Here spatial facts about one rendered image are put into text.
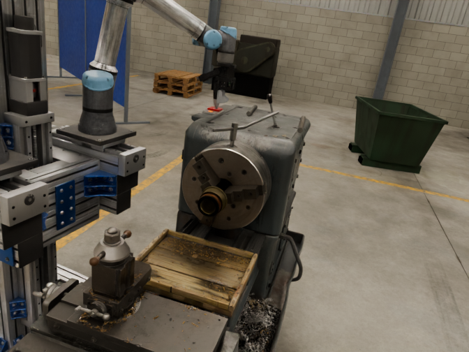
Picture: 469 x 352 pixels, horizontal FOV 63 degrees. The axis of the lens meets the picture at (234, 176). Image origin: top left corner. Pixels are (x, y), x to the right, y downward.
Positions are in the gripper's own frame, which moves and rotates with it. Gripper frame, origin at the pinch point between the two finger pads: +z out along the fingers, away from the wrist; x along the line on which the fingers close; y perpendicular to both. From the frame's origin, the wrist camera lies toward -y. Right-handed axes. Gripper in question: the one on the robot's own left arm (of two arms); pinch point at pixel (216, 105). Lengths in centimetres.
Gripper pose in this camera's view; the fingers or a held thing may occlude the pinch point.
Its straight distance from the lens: 184.3
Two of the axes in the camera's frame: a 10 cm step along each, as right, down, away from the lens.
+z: -1.3, 9.2, 3.6
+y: 9.5, 2.2, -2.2
